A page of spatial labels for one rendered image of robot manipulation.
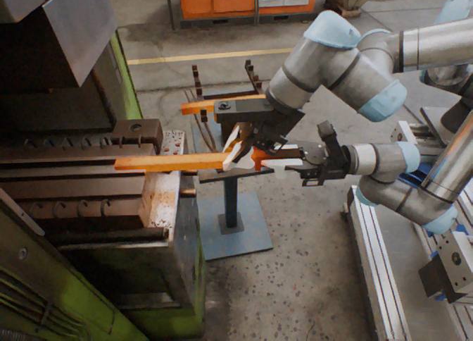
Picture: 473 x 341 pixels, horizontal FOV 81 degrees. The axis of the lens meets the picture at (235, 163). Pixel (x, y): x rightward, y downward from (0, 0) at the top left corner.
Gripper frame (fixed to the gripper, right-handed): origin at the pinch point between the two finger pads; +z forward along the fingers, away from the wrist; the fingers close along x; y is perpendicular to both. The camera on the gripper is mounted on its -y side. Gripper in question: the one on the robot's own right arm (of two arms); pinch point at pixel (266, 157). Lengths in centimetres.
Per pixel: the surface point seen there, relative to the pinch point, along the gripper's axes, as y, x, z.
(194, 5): 77, 350, 41
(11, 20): -36.4, -17.0, 27.5
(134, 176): 1.5, -2.7, 29.8
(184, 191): 12.4, 0.6, 20.5
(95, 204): 2.4, -9.3, 36.9
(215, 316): 100, -7, 17
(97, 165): 1.9, 1.6, 39.3
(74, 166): 1.9, 1.4, 44.4
